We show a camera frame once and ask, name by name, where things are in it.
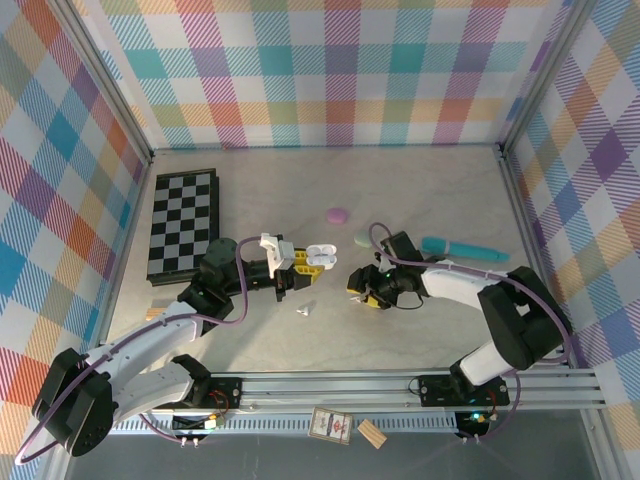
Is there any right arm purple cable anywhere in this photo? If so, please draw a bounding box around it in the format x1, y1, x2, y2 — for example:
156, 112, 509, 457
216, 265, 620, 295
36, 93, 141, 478
368, 222, 575, 444

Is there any teal elongated plastic device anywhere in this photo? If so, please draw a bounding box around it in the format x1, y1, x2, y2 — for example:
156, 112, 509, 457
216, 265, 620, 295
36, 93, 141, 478
421, 236, 512, 264

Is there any long aluminium mounting rail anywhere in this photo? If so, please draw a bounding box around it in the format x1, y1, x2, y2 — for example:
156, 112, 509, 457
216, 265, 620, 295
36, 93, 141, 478
53, 367, 607, 416

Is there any black grey folding chessboard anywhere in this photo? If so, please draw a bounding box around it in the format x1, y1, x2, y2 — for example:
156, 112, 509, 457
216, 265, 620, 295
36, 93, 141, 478
146, 168, 222, 289

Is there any black controller board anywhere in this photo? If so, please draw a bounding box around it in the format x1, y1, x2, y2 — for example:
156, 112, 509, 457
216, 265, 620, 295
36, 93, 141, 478
172, 412, 225, 434
453, 410, 494, 438

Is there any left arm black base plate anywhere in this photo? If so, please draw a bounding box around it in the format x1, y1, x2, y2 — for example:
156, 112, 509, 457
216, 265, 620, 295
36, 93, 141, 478
192, 377, 244, 409

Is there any slotted grey cable duct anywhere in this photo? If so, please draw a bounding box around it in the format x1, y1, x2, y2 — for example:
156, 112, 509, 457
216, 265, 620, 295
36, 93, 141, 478
77, 417, 464, 437

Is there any aluminium frame post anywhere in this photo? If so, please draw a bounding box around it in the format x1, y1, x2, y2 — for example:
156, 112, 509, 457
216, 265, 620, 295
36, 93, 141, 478
499, 0, 604, 156
48, 0, 154, 166

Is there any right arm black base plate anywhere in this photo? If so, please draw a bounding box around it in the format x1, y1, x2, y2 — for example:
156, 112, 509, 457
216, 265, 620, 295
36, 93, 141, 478
417, 374, 512, 408

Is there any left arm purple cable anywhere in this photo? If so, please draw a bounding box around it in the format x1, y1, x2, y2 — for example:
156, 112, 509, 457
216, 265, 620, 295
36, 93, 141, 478
13, 235, 266, 466

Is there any aluminium side rail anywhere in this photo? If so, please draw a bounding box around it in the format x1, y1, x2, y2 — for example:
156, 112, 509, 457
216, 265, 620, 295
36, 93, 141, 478
494, 143, 576, 371
87, 149, 155, 376

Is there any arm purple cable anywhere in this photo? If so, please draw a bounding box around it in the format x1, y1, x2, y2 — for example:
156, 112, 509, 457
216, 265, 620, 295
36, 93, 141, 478
368, 222, 575, 444
13, 235, 266, 466

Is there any white earbud charging case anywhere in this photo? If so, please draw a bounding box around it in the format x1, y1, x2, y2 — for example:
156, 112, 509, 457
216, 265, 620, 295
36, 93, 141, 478
305, 243, 338, 270

